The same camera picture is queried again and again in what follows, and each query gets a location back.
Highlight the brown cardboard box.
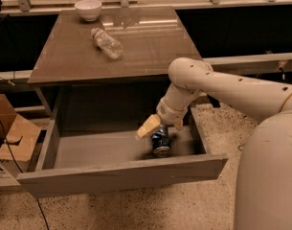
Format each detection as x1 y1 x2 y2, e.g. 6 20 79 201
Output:
0 94 41 187

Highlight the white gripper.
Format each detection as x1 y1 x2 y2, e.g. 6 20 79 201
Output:
137 98 188 139

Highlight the open grey top drawer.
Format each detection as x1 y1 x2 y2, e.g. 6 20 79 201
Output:
16 80 229 199

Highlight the white ceramic bowl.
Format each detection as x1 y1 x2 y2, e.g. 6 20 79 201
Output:
75 0 101 21

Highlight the black cable on left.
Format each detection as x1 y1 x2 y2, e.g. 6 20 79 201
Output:
0 105 51 230

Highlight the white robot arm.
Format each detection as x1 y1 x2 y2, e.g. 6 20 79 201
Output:
137 57 292 230

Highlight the blue pepsi can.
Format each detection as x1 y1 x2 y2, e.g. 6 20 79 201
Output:
151 125 171 158

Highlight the grey cabinet with counter top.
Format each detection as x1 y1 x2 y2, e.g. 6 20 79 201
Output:
27 6 210 117

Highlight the clear plastic water bottle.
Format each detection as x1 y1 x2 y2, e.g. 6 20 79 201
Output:
91 28 124 59

